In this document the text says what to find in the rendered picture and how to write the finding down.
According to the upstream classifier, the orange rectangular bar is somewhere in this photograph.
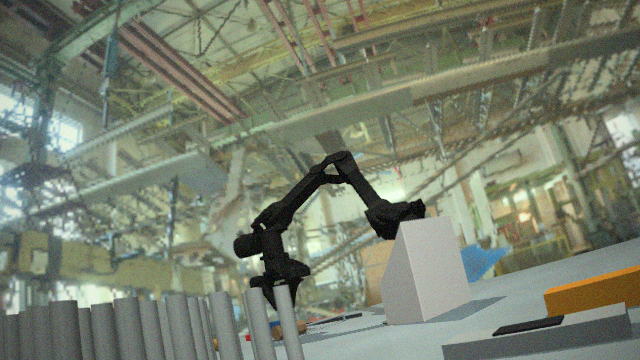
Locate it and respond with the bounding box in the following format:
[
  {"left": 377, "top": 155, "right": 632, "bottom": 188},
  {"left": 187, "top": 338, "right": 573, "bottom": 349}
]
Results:
[{"left": 543, "top": 265, "right": 640, "bottom": 317}]

